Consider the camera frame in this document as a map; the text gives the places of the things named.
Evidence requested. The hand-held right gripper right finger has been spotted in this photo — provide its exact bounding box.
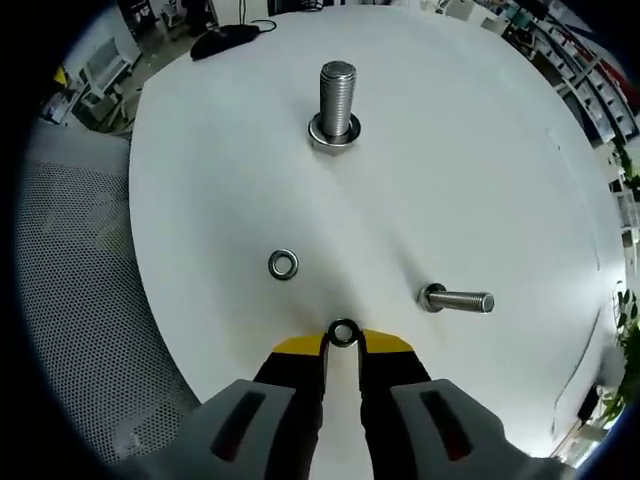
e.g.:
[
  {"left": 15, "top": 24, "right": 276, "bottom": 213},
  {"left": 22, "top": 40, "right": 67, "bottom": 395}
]
[{"left": 353, "top": 327, "right": 576, "bottom": 480}]

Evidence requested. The small threaded steel stud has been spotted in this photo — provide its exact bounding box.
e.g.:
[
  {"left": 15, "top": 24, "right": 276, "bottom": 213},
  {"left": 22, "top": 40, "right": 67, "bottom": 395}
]
[{"left": 417, "top": 282, "right": 496, "bottom": 316}]

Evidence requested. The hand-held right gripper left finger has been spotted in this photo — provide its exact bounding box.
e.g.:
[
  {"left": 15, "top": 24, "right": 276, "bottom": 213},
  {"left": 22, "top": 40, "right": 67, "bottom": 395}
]
[{"left": 117, "top": 332, "right": 332, "bottom": 480}]

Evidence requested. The potted green plant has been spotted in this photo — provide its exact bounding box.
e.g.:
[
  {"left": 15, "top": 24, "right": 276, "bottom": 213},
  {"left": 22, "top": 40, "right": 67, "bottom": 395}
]
[{"left": 596, "top": 278, "right": 640, "bottom": 432}]

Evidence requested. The large threaded steel stud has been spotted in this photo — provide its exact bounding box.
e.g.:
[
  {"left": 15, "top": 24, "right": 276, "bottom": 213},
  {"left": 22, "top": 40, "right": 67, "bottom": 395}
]
[{"left": 307, "top": 59, "right": 363, "bottom": 158}]

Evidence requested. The large metal washer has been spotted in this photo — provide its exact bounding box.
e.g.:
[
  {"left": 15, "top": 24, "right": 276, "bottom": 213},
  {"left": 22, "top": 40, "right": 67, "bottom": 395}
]
[{"left": 307, "top": 113, "right": 363, "bottom": 151}]

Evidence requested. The small metal washer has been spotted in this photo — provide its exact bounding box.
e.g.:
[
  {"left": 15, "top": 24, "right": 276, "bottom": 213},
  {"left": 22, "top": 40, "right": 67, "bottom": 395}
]
[
  {"left": 326, "top": 317, "right": 359, "bottom": 349},
  {"left": 417, "top": 282, "right": 448, "bottom": 314}
]

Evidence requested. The black computer mouse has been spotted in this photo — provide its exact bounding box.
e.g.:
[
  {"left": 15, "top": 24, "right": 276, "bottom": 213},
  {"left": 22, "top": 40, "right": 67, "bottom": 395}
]
[{"left": 190, "top": 24, "right": 262, "bottom": 63}]

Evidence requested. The grey mesh chair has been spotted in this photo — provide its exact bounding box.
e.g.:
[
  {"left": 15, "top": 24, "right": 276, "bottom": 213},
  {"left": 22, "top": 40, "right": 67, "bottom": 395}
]
[{"left": 13, "top": 119, "right": 202, "bottom": 467}]

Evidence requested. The shelving with white bins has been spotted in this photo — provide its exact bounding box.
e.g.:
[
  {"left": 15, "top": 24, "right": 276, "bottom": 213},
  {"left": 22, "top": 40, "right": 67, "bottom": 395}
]
[{"left": 498, "top": 8, "right": 637, "bottom": 152}]

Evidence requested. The steel nut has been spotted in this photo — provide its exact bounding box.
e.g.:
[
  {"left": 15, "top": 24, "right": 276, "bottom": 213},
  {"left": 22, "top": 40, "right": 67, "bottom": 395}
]
[{"left": 267, "top": 247, "right": 301, "bottom": 282}]

